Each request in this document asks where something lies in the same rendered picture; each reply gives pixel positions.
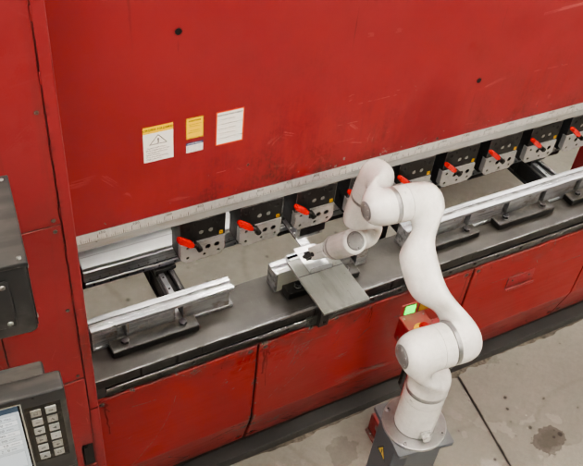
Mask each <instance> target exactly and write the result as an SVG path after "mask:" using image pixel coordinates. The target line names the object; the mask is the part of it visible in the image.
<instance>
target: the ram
mask: <svg viewBox="0 0 583 466"><path fill-rule="evenodd" d="M44 5H45V13H46V19H47V26H48V33H49V40H50V47H51V54H52V61H53V68H54V75H55V82H56V95H57V102H58V109H59V115H60V123H61V129H62V137H63V143H64V151H65V157H66V165H67V171H68V184H69V192H70V199H71V206H72V213H73V219H74V227H75V233H76V237H79V236H83V235H86V234H90V233H94V232H97V231H100V230H104V229H108V228H111V227H117V226H121V225H125V224H128V223H131V222H135V221H139V220H143V219H145V218H149V217H153V216H157V215H162V214H166V213H170V212H174V211H177V210H180V209H184V208H188V207H191V206H195V205H198V204H202V203H206V202H212V201H215V200H219V199H222V198H226V197H229V196H233V195H236V194H240V193H244V192H247V191H251V190H257V189H261V188H264V187H267V186H271V185H275V184H279V183H281V182H285V181H289V180H293V179H297V178H302V177H306V176H310V175H313V174H316V173H320V172H324V171H328V170H330V169H334V168H338V167H342V166H347V165H351V164H355V163H358V162H362V161H365V160H369V159H373V158H376V157H380V156H383V155H387V154H390V153H397V152H400V151H403V150H407V149H411V148H415V147H418V146H421V145H425V144H429V143H432V142H435V141H442V140H446V139H449V138H452V137H456V136H460V135H464V134H466V133H470V132H474V131H478V130H481V129H487V128H491V127H494V126H498V125H501V124H505V123H509V122H512V121H516V120H519V119H523V118H526V117H533V116H536V115H539V114H543V113H547V112H551V111H554V110H557V109H561V108H565V107H568V106H571V105H575V104H582V103H583V0H44ZM240 107H244V120H243V135H242V140H241V141H234V142H230V143H226V144H222V145H218V146H216V120H217V113H218V112H222V111H227V110H231V109H235V108H240ZM581 115H583V109H581V110H577V111H575V112H571V113H567V114H564V115H560V116H554V117H551V118H547V119H543V120H541V121H537V122H533V123H530V124H526V125H523V126H519V127H516V128H512V129H507V130H503V131H499V132H495V133H492V134H489V135H485V136H482V137H478V138H475V139H471V140H468V141H461V142H458V143H455V144H451V145H448V146H444V147H440V148H437V149H434V150H430V151H426V152H423V153H417V154H413V155H410V156H406V157H403V158H400V159H396V160H392V161H389V162H386V163H388V164H389V165H390V166H398V165H401V164H405V163H408V162H412V161H415V160H418V159H422V158H426V157H429V156H432V155H436V154H439V153H446V152H449V151H452V150H456V149H459V148H463V147H466V146H469V145H473V144H477V143H480V142H483V141H489V140H493V139H497V138H500V137H503V136H507V135H510V134H514V133H517V132H520V131H524V130H527V129H533V128H536V127H540V126H544V125H547V124H551V123H554V122H557V121H561V120H565V119H568V118H571V117H577V116H581ZM200 116H204V136H201V137H197V138H192V139H188V140H186V119H188V118H192V117H200ZM171 122H173V155H174V156H173V157H169V158H166V159H161V160H157V161H153V162H150V163H144V160H143V129H145V128H150V127H154V126H158V125H163V124H167V123H171ZM201 140H203V150H200V151H196V152H192V153H186V143H190V142H194V141H201ZM359 171H360V169H358V170H354V171H352V172H348V173H344V174H341V175H338V176H334V177H330V178H324V179H320V180H318V181H314V182H310V183H306V184H303V185H300V186H296V187H293V188H289V189H286V190H280V191H276V192H272V193H269V194H266V195H262V196H259V197H255V198H252V199H248V200H245V201H241V202H236V203H232V204H228V205H224V206H221V207H218V208H214V209H211V210H207V211H203V212H201V213H197V214H193V215H187V216H184V217H180V218H177V219H173V220H169V221H166V222H163V223H159V224H155V225H152V226H149V227H142V228H139V229H135V230H132V231H129V232H125V233H121V234H118V235H115V236H111V237H107V238H104V239H98V240H95V241H91V242H87V243H83V244H81V245H77V247H78V252H81V251H87V250H90V249H93V248H97V247H101V246H104V245H107V244H111V243H114V242H118V241H122V240H124V239H131V238H134V237H138V236H141V235H144V234H148V233H152V232H155V231H158V230H162V229H165V228H169V227H174V226H178V225H182V224H185V223H189V222H192V221H195V220H199V219H202V218H206V217H209V216H212V215H219V214H222V213H226V212H229V211H232V210H236V209H240V208H243V207H246V206H250V205H253V204H257V203H261V202H266V201H270V200H273V199H277V198H280V197H283V196H287V195H291V194H294V193H297V192H301V191H304V190H310V189H313V188H317V187H320V186H324V185H328V184H330V183H334V182H338V181H341V180H345V179H348V178H354V177H357V176H358V173H359Z"/></svg>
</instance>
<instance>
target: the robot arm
mask: <svg viewBox="0 0 583 466"><path fill-rule="evenodd" d="M393 182H394V172H393V169H392V168H391V166H390V165H389V164H388V163H386V162H385V161H383V160H381V159H378V158H374V159H370V160H368V161H367V162H365V163H364V164H363V166H362V167H361V169H360V171H359V173H358V176H357V178H356V181H355V183H354V186H353V189H352V191H351V194H350V197H349V199H348V202H347V204H346V206H345V209H344V212H343V222H344V224H345V225H346V226H347V227H348V228H349V229H347V230H344V231H342V232H339V233H336V234H334V235H331V236H328V237H327V238H326V239H325V240H324V242H322V243H319V244H317V245H314V246H311V247H308V251H305V252H304V255H303V259H305V260H306V261H309V260H313V261H314V260H318V259H323V258H327V257H328V258H330V259H331V260H340V259H342V258H346V257H349V256H353V255H356V254H359V253H361V252H362V251H363V250H365V249H367V248H370V247H372V246H373V245H375V244H376V243H377V242H378V239H379V237H380V235H381V232H382V227H383V226H389V225H394V224H398V223H402V222H407V221H410V222H411V224H412V231H411V233H410V235H409V237H408V238H407V240H406V241H405V243H404V244H403V246H402V248H401V250H400V255H399V259H400V265H401V268H402V272H403V278H404V281H405V284H406V286H407V288H408V290H409V292H410V294H411V295H412V297H413V298H414V299H415V300H416V301H418V302H419V303H421V304H423V305H425V306H427V307H429V308H430V309H431V310H432V311H434V312H435V314H436V315H438V317H439V319H440V322H439V323H436V324H433V325H426V326H422V327H419V328H417V329H414V330H411V331H409V332H407V333H405V334H404V335H402V336H401V337H400V339H399V340H398V342H397V344H396V347H395V355H396V358H397V360H398V362H399V364H400V365H401V366H402V368H403V369H404V371H405V372H406V373H407V377H406V380H405V383H404V387H403V392H402V395H401V396H399V397H396V398H395V399H392V400H391V401H390V402H389V403H388V404H387V405H386V407H385V409H384V411H383V413H382V425H383V428H384V431H385V433H386V434H387V436H388V437H389V438H390V440H391V441H392V442H393V443H395V444H396V445H397V446H399V447H401V448H404V449H406V450H410V451H414V452H425V451H429V450H432V449H433V448H436V447H437V446H438V445H439V444H440V443H441V442H442V440H443V438H444V437H445V434H446V429H447V428H446V421H445V418H444V416H443V414H442V412H441V410H442V407H443V404H444V402H445V399H446V398H447V395H448V393H449V390H450V387H451V383H452V375H451V372H450V370H449V368H450V367H454V366H456V365H459V364H463V363H466V362H470V361H472V360H474V359H475V358H476V357H477V356H478V355H479V353H480V352H481V349H482V336H481V333H480V331H479V329H478V326H477V325H476V323H475V322H474V320H473V319H472V318H471V317H470V315H469V314H468V313H467V312H466V311H465V310H464V309H463V308H462V306H461V305H460V304H459V303H458V302H457V301H456V299H455V298H454V297H453V295H452V294H451V292H450V291H449V290H448V288H447V286H446V284H445V282H444V279H443V276H442V273H441V270H440V264H439V260H438V256H437V253H436V247H435V238H436V233H437V230H438V227H439V224H440V221H441V219H442V217H443V214H444V207H445V204H444V198H443V195H442V193H441V191H440V189H439V188H438V187H437V186H435V185H434V184H432V183H430V182H426V181H417V182H412V183H406V184H402V185H397V186H392V185H393Z"/></svg>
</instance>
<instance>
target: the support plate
mask: <svg viewBox="0 0 583 466"><path fill-rule="evenodd" d="M326 260H327V261H328V262H329V264H331V263H332V264H333V265H337V264H340V265H337V266H334V267H331V268H329V269H326V270H323V271H320V272H317V273H314V274H311V275H308V274H310V273H309V271H308V270H307V268H306V267H305V266H304V264H303V262H302V261H301V259H297V260H293V261H290V262H288V263H287V265H288V266H289V267H290V269H291V270H292V271H293V273H294V274H295V275H296V277H297V278H298V280H299V281H300V283H301V284H302V285H303V287H304V289H305V290H306V291H307V293H308V294H309V296H310V297H311V299H312V300H313V301H314V303H315V304H316V306H317V308H318V309H319V310H320V311H321V312H322V314H323V315H324V316H325V315H328V314H331V313H335V312H337V311H340V310H343V309H346V308H349V307H352V306H354V305H356V304H359V303H362V302H365V301H368V300H369V297H368V296H367V295H366V293H365V292H364V290H363V289H362V288H361V287H360V285H359V284H358V283H357V281H356V280H355V279H354V277H353V276H352V275H351V273H350V272H349V271H348V269H347V268H346V267H345V266H344V264H342V262H341V260H331V259H330V258H328V257H327V258H326ZM305 275H308V276H305ZM300 276H303V277H300ZM299 277H300V278H299Z"/></svg>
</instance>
